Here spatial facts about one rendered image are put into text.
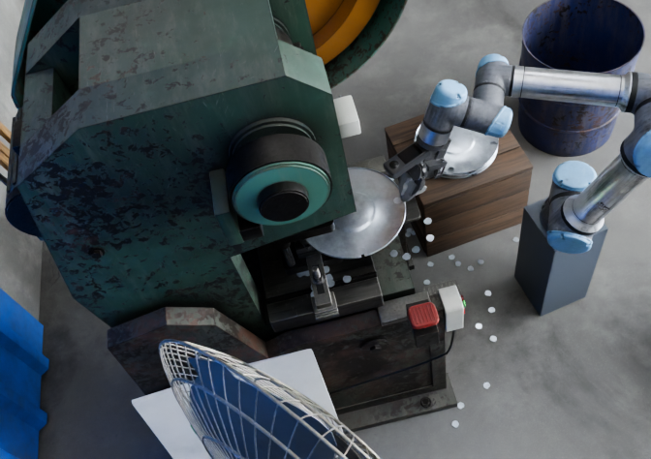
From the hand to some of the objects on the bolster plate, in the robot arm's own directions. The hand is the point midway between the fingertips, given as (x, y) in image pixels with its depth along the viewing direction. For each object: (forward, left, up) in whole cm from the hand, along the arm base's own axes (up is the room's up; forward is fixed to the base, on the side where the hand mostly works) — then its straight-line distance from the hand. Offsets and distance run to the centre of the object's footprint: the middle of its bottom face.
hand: (402, 198), depth 186 cm
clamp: (+29, +11, -9) cm, 32 cm away
